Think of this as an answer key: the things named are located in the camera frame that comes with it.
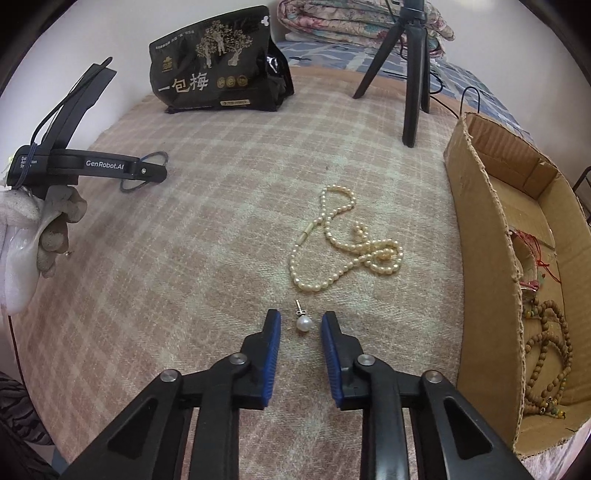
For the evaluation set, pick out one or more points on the dark bangle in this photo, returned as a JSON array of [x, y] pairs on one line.
[[131, 189]]

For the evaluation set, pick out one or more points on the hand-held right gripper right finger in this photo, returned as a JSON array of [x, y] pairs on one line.
[[330, 355]]

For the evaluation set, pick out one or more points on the person's patterned clothing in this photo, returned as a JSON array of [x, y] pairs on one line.
[[18, 406]]

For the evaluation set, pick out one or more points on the cardboard box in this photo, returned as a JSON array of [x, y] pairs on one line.
[[485, 230]]

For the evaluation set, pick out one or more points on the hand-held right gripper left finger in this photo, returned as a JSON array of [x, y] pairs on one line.
[[272, 350]]

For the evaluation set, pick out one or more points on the black tripod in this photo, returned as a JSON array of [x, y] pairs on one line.
[[413, 92]]

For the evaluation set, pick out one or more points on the folded floral quilt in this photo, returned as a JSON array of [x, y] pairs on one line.
[[341, 18]]

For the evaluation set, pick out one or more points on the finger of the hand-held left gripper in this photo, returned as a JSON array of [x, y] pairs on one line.
[[78, 106], [101, 166]]

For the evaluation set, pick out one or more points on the black printed snack bag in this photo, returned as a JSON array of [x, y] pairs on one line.
[[207, 69]]

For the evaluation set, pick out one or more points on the pearl earring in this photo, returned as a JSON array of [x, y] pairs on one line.
[[304, 323]]

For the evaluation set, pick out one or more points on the person's left forearm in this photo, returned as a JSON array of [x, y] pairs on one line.
[[16, 277]]

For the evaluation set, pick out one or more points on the person's left hand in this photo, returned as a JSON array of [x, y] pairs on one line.
[[60, 212]]

